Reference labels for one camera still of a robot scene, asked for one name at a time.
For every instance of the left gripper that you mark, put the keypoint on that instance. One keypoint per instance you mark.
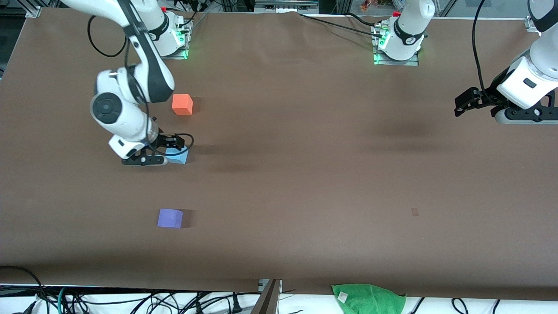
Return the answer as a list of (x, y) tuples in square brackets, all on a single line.
[(483, 98)]

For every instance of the light blue block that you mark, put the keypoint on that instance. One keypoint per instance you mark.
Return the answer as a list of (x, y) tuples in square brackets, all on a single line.
[(179, 157)]

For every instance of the green cloth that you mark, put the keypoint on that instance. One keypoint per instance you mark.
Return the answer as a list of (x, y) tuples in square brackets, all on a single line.
[(366, 298)]

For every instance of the purple block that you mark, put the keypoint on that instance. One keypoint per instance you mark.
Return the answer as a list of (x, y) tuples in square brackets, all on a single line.
[(169, 218)]

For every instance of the orange block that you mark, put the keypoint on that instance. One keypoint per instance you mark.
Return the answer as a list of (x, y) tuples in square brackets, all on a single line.
[(181, 105)]

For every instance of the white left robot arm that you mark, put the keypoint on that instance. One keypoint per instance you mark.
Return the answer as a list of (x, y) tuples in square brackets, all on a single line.
[(407, 30)]

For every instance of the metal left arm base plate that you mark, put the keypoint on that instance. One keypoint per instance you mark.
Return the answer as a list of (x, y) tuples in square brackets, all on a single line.
[(379, 59)]

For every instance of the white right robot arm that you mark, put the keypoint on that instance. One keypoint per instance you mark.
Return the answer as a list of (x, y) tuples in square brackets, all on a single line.
[(122, 113)]

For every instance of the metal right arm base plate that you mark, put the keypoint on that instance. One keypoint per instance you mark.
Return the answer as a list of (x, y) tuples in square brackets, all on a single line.
[(185, 43)]

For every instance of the silver power strip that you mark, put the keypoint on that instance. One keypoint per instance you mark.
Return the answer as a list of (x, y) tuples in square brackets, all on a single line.
[(285, 5)]

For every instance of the aluminium profile post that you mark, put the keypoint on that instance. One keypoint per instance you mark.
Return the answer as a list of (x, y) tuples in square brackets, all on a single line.
[(268, 301)]

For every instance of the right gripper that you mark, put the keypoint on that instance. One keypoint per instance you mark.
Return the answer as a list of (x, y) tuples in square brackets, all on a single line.
[(165, 141)]

